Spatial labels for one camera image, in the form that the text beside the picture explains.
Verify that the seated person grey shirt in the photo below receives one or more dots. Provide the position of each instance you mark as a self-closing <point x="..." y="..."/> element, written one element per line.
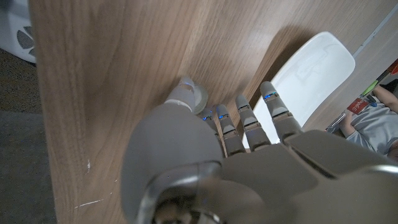
<point x="373" y="127"/>

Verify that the white square plate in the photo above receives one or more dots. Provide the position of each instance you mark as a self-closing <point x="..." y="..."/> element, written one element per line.
<point x="311" y="77"/>

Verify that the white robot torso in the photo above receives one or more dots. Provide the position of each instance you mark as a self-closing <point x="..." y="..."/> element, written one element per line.
<point x="12" y="31"/>

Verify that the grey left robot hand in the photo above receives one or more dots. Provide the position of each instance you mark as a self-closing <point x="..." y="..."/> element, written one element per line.
<point x="248" y="180"/>

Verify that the red soup can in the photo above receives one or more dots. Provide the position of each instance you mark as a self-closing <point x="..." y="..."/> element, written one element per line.
<point x="357" y="106"/>

